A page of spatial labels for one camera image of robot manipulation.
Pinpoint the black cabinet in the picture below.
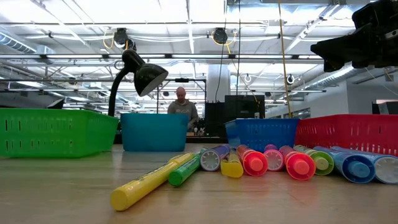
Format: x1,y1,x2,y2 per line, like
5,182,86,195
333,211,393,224
204,101,226,138

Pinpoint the person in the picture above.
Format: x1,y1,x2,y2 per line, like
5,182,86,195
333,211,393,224
167,86,200,131

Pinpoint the light green highlighter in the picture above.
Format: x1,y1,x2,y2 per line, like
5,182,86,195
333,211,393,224
294,144,335,176

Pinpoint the black aluminium table frame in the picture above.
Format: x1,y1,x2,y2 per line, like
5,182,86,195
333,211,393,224
113,133,229,145

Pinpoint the green plastic basket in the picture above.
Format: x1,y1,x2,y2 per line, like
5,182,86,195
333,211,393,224
0,108,119,159

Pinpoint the yellow hanging cable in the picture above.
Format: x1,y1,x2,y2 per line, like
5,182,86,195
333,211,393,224
277,0,293,119

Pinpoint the black gooseneck desk lamp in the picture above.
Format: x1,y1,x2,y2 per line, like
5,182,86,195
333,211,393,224
108,48,169,118

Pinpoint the blue highlighter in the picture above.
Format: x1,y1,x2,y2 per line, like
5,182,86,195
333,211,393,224
313,146,376,185
331,145,398,185

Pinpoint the purple highlighter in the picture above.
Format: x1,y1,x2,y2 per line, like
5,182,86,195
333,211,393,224
200,144,231,172

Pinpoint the slim yellow highlighter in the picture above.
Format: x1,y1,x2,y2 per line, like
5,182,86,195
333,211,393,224
109,152,195,212

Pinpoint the teal plastic bin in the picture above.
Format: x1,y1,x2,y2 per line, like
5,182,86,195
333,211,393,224
120,113,189,152

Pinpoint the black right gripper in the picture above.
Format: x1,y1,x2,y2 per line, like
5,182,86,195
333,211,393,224
310,17,398,73

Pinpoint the black monitor back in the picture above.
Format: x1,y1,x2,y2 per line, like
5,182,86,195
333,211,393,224
224,95,266,119

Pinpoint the red plastic basket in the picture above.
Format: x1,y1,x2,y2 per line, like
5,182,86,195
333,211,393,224
294,114,398,157

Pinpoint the pink highlighter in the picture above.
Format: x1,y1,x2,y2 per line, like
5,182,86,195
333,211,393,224
263,144,285,172

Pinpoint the thick yellow highlighter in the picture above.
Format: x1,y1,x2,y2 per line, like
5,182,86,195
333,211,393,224
220,148,244,179

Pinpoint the blue plastic basket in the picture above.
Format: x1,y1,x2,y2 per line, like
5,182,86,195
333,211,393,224
224,118,300,153

